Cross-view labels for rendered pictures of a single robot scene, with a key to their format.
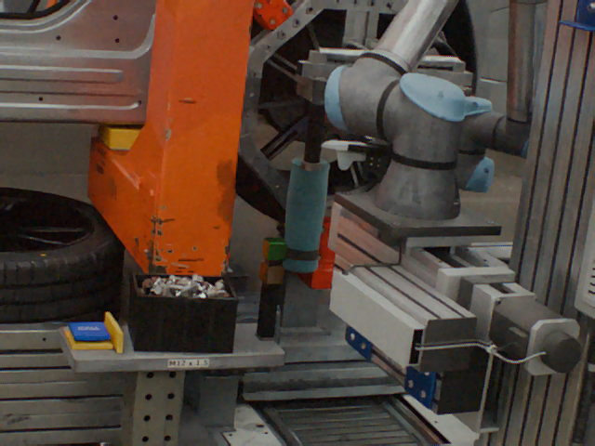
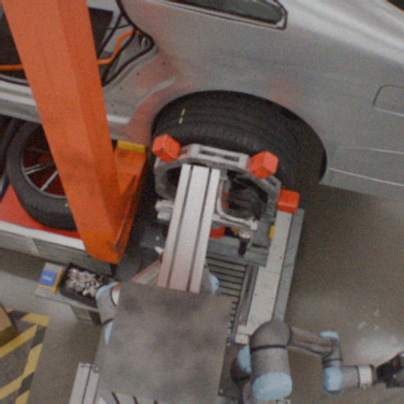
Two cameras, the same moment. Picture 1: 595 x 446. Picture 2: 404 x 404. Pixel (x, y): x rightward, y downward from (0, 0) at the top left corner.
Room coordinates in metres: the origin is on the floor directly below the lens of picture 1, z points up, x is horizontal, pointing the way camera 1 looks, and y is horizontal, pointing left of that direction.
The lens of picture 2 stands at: (1.78, -0.80, 3.40)
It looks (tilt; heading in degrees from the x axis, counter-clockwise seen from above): 63 degrees down; 33
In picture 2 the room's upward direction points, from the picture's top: 3 degrees clockwise
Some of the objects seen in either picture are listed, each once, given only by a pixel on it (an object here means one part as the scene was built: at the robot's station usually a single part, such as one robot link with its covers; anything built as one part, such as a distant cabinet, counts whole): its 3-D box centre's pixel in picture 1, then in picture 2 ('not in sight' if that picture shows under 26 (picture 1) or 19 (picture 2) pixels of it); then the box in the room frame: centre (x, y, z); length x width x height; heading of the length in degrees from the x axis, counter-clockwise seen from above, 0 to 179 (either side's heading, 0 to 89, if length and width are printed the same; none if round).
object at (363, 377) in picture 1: (307, 357); (227, 225); (3.15, -0.07, 0.13); 0.50 x 0.36 x 0.10; 113
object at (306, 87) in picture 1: (314, 86); (166, 211); (2.71, -0.01, 0.93); 0.09 x 0.05 x 0.05; 23
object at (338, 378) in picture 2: not in sight; (341, 378); (2.46, -0.94, 1.21); 0.11 x 0.08 x 0.09; 130
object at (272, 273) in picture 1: (271, 272); not in sight; (2.41, 0.03, 0.59); 0.04 x 0.04 x 0.04; 23
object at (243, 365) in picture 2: not in sight; (252, 363); (2.38, -0.66, 0.98); 0.13 x 0.12 x 0.14; 40
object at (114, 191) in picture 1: (146, 155); (125, 167); (2.87, 0.36, 0.69); 0.52 x 0.17 x 0.35; 23
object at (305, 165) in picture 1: (314, 134); (165, 228); (2.69, -0.02, 0.83); 0.04 x 0.04 x 0.16
